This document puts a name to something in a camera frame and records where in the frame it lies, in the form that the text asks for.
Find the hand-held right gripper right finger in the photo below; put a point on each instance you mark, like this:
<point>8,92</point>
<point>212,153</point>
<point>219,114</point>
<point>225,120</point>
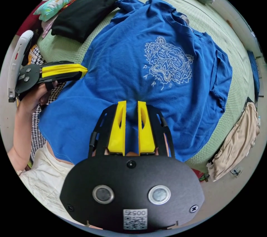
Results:
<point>146,134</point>

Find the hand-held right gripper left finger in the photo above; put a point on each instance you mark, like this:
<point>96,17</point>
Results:
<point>117,132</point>

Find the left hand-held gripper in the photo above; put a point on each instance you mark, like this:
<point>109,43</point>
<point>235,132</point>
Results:
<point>27,77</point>

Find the blue printed short sleeve shirt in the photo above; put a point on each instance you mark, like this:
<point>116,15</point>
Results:
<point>125,57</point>

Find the person's left forearm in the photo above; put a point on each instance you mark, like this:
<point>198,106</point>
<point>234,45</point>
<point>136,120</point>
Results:
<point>19,136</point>

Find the person's right hand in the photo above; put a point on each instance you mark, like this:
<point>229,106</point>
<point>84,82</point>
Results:
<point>131,154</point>

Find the person's left hand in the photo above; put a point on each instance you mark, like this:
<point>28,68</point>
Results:
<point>34,98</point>

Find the black garment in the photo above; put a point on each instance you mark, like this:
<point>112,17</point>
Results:
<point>89,12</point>

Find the houndstooth garment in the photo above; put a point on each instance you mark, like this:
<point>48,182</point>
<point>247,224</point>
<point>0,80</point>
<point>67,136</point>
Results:
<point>38,130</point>

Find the person's body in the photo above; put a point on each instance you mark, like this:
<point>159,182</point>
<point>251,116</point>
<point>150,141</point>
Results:
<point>48,182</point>

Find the beige garment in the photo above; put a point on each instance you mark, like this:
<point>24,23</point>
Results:
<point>235,141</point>

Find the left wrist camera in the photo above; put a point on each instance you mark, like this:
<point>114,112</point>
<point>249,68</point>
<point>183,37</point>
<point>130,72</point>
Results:
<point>17,61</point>

